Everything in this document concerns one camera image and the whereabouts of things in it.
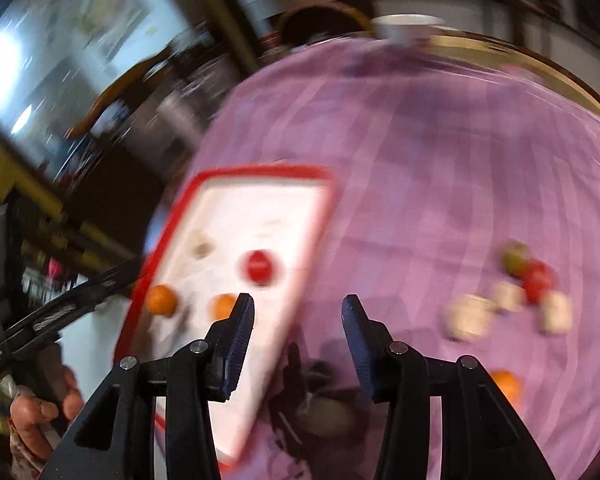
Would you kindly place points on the wicker basket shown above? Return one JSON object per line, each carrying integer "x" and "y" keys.
{"x": 325, "y": 10}

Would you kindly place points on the curved wooden chair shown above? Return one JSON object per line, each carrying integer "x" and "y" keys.
{"x": 125, "y": 80}

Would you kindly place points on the person's left forearm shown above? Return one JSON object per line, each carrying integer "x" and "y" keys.
{"x": 25, "y": 462}

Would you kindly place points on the green grape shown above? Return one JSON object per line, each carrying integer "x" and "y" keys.
{"x": 514, "y": 257}

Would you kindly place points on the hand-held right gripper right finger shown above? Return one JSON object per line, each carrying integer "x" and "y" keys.
{"x": 362, "y": 345}

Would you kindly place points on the red tomato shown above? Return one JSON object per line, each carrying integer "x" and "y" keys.
{"x": 259, "y": 266}
{"x": 539, "y": 282}

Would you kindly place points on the purple striped cloth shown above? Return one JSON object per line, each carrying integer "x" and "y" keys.
{"x": 430, "y": 185}

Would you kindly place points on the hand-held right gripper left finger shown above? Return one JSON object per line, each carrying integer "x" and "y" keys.
{"x": 237, "y": 340}

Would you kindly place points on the red-edged white tray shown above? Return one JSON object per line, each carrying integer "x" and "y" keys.
{"x": 260, "y": 210}

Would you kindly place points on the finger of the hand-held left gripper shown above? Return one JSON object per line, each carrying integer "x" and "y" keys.
{"x": 85, "y": 297}

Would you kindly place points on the white mug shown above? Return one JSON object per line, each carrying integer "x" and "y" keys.
{"x": 405, "y": 27}

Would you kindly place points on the orange tangerine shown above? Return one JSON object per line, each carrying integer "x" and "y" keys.
{"x": 161, "y": 300}
{"x": 222, "y": 306}
{"x": 509, "y": 385}

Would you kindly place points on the person's left hand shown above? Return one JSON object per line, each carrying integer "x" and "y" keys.
{"x": 35, "y": 420}

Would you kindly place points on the large beige rough chunk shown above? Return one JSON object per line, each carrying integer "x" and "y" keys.
{"x": 200, "y": 245}
{"x": 470, "y": 317}

